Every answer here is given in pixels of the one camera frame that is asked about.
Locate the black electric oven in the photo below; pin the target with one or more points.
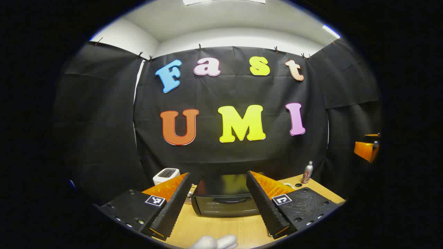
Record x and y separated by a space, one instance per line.
221 207

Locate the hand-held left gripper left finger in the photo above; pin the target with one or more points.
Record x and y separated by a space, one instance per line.
173 207

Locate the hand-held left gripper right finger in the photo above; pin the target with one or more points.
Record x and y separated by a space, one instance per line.
264 207

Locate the white toaster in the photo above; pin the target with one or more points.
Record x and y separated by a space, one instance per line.
164 176

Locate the small ceiling light panel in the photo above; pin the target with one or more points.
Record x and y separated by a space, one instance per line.
331 31

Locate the long ceiling light panel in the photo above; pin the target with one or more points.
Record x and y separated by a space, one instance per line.
207 1

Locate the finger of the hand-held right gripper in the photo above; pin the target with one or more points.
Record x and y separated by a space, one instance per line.
372 135
365 151

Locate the black backdrop cloth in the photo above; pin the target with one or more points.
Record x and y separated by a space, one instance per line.
225 93

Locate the silver spray can red label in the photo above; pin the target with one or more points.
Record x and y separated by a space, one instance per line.
307 173

